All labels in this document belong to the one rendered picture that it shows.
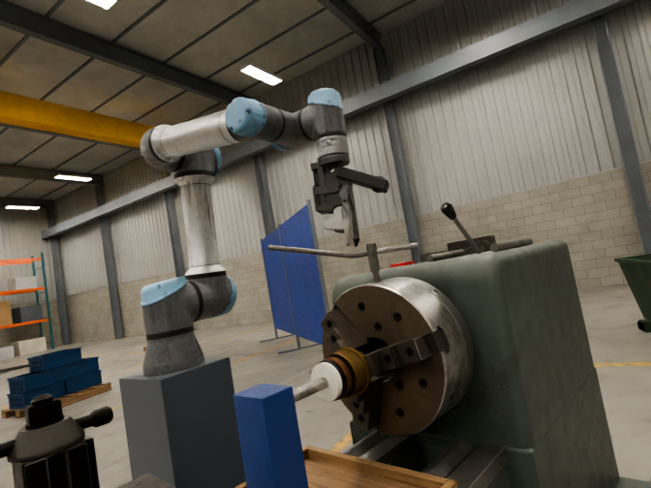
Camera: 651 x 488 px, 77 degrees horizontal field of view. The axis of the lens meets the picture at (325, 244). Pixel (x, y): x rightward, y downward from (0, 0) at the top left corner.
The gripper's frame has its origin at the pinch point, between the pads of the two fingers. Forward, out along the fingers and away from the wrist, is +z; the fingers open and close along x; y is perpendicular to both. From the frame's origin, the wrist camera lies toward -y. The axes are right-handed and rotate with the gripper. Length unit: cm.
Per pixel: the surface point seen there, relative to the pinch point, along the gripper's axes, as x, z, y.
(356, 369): 15.0, 22.8, 1.5
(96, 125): -858, -450, 733
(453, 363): 9.6, 24.9, -16.1
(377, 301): 5.2, 12.1, -3.3
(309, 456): 2.4, 43.8, 16.5
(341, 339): 7.5, 18.5, 4.9
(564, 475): -9, 56, -37
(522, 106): -934, -298, -333
